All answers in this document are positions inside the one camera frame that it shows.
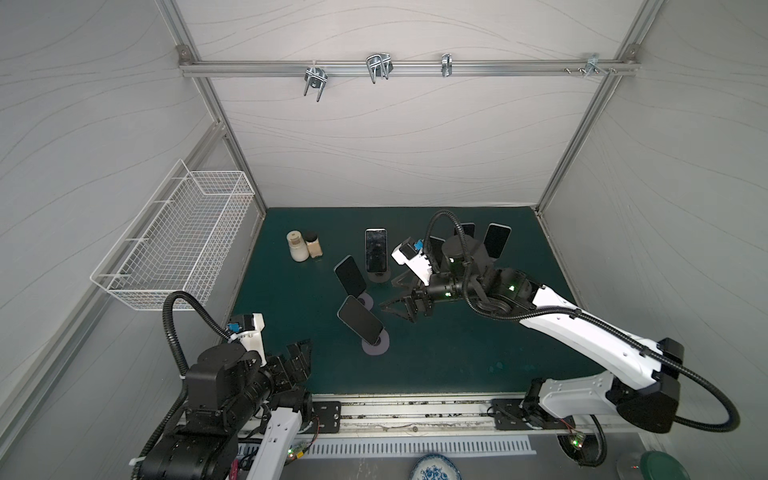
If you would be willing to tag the phone with white frame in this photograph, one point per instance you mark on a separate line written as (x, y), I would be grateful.
(495, 239)

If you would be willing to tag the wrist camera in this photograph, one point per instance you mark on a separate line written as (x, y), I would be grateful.
(247, 330)
(410, 254)

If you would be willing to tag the phone with cracked screen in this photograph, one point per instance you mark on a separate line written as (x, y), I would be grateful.
(376, 250)

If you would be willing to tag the small brown bottle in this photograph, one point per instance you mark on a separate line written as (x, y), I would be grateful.
(313, 245)

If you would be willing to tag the phone with light green frame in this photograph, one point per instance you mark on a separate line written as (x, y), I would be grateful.
(361, 321)

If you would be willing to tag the green round lid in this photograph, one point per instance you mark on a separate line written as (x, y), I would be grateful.
(657, 465)

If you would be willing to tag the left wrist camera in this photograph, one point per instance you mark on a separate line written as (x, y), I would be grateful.
(247, 330)

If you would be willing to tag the phone on middle purple stand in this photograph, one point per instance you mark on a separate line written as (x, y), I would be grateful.
(350, 277)

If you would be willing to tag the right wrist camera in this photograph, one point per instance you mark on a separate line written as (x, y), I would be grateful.
(410, 254)

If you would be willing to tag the cream plastic bottle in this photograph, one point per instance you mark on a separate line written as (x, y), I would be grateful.
(297, 246)

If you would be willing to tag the purple round stand front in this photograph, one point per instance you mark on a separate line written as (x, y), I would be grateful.
(379, 347)

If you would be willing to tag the blue white plate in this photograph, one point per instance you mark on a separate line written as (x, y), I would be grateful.
(435, 467)

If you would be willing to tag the purple round stand middle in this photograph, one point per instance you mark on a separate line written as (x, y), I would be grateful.
(366, 300)

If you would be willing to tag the black folding phone stand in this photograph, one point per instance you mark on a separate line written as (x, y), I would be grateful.
(407, 280)

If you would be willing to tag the grey round stand back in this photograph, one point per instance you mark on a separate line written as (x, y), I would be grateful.
(382, 276)

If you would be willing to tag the phone with dark frame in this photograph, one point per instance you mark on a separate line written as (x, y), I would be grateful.
(436, 244)

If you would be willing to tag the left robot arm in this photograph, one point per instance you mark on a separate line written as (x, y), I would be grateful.
(226, 387)

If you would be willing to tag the purple round stand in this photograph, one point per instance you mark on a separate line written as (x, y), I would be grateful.
(379, 347)
(366, 300)

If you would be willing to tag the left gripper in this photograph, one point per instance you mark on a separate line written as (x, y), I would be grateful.
(300, 363)

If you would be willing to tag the white wire basket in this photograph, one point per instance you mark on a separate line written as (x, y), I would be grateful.
(180, 239)

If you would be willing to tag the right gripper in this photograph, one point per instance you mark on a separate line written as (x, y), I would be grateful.
(421, 299)

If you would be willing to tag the phone with purple frame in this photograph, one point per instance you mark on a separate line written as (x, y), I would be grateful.
(469, 229)

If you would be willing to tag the metal top crossbar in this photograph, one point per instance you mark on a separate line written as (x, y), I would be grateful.
(384, 66)

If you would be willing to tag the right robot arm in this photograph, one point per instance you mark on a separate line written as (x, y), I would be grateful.
(635, 384)

